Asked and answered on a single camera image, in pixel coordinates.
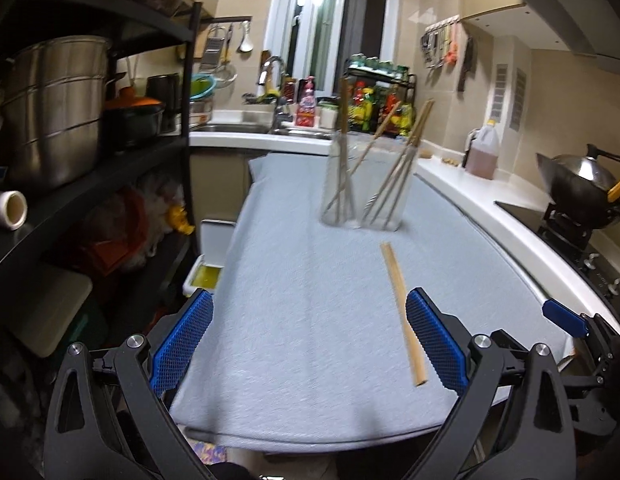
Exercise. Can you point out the grey range hood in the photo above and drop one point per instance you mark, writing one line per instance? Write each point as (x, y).
(564, 0)

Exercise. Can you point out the metal mesh strainer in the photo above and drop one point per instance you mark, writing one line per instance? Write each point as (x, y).
(225, 75)

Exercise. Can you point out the pile of plastic bags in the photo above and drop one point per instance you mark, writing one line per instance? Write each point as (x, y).
(130, 230)

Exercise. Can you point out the white jar with green lid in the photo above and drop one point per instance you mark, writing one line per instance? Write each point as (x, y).
(329, 117)

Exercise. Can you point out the white framed window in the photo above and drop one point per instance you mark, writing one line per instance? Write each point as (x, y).
(315, 20)

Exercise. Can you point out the cooking oil jug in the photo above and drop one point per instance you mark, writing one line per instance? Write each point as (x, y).
(482, 157)

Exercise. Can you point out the white wall hook rail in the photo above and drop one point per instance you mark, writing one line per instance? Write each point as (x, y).
(442, 22)

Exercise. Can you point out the row of green-lid spice jars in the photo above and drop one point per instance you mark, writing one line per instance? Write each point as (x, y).
(379, 65)

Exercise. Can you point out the red dish soap pump bottle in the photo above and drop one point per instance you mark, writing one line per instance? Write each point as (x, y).
(306, 107)

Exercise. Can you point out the chrome kitchen faucet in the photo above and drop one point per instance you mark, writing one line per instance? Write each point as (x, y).
(280, 110)

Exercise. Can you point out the red chili jar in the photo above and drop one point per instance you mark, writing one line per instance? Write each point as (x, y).
(289, 92)

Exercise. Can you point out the black metal shelf rack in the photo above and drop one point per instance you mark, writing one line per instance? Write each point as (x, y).
(187, 85)

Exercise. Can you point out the white lidded waste bin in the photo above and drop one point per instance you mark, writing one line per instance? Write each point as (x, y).
(215, 240)

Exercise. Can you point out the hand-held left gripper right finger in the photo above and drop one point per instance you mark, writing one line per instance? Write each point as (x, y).
(437, 342)

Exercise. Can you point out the black pot with orange lid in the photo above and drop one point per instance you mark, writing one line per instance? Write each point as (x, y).
(135, 120)

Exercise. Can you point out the row of sauce bottles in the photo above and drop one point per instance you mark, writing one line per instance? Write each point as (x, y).
(362, 105)

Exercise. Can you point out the hanging metal kitchen tools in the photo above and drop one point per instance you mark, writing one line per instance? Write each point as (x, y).
(433, 50)

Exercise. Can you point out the black hanging rail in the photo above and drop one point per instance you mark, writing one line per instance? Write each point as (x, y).
(225, 21)

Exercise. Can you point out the hanging dark cleaver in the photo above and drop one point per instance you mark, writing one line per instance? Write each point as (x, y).
(464, 72)

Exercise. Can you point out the white ladle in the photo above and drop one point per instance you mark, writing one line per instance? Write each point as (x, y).
(245, 45)

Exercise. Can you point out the metal grater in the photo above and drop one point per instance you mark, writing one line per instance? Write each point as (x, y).
(212, 50)

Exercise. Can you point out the ginger root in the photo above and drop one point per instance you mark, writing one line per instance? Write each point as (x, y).
(450, 161)

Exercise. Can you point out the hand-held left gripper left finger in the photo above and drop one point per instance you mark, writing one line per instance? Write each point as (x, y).
(182, 342)

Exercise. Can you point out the black glass cooktop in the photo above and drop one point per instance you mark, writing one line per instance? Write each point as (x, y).
(589, 265)

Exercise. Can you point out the colourful patterned floor mat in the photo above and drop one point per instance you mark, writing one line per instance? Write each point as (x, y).
(210, 460)

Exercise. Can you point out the white plastic wrap roll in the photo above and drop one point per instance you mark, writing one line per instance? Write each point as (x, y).
(10, 210)

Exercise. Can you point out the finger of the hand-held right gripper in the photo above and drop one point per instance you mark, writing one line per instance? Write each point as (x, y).
(564, 316)
(597, 410)

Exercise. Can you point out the white plastic board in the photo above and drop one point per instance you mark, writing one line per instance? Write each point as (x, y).
(50, 310)

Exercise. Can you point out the stainless steel double sink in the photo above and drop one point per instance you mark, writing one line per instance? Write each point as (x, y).
(230, 129)

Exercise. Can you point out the tan wooden chopstick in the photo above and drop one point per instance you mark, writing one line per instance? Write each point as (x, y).
(402, 310)

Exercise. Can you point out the clear plastic utensil holder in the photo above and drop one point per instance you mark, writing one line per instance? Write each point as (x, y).
(335, 217)

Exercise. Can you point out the black wok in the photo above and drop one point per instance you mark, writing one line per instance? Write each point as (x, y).
(574, 185)

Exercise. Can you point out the grey wall vent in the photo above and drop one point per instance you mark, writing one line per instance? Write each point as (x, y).
(518, 100)
(499, 95)

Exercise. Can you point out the grey table cloth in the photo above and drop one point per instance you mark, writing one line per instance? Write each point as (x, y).
(310, 320)

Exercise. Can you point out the blue plastic basin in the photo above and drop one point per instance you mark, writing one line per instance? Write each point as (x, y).
(202, 87)

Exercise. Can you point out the hanging orange peeler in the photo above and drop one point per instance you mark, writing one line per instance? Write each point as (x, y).
(452, 52)

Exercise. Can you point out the black cylindrical container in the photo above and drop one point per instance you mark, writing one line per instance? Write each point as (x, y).
(165, 105)

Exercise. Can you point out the bunch of wooden chopsticks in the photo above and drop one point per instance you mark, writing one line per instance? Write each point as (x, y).
(399, 175)

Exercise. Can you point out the large steel stockpot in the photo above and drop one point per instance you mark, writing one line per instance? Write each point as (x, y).
(55, 105)

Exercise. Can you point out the yellow crumpled bag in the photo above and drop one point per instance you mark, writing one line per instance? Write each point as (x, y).
(180, 220)

